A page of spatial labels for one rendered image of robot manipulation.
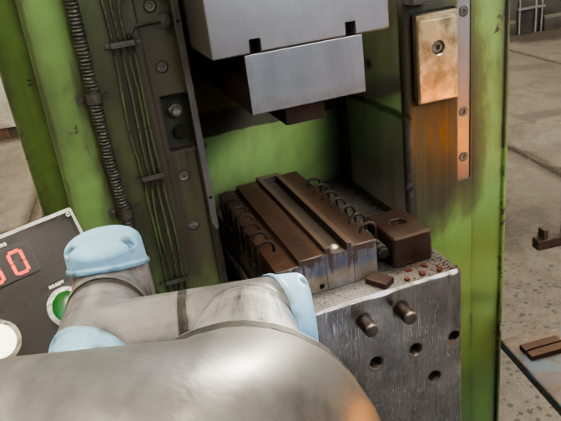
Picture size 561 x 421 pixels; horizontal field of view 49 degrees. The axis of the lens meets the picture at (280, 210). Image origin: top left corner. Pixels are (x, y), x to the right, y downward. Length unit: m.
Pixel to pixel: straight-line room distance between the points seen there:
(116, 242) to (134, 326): 0.11
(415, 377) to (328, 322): 0.26
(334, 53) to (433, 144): 0.39
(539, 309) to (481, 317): 1.16
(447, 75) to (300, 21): 0.39
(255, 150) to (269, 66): 0.57
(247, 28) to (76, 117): 0.33
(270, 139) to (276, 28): 0.59
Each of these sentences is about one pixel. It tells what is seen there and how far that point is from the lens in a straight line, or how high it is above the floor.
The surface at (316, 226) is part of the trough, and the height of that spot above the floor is 0.99.
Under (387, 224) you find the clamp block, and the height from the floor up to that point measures 0.98.
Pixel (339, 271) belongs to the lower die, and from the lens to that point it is 1.16.
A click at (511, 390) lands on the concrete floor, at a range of 2.36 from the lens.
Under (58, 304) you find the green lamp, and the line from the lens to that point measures 0.93.
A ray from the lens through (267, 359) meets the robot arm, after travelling 0.17.
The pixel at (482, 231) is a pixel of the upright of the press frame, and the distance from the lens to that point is 1.50.
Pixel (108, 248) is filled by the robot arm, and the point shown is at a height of 1.29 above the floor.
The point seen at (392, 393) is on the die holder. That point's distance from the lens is 1.29.
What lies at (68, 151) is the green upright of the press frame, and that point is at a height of 1.24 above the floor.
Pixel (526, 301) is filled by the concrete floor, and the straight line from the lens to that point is 2.81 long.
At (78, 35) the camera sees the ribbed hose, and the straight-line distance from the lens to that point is 1.05.
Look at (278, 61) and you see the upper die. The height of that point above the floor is 1.35.
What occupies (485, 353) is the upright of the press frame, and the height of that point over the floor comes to 0.49.
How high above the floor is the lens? 1.53
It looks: 24 degrees down
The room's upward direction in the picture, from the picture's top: 8 degrees counter-clockwise
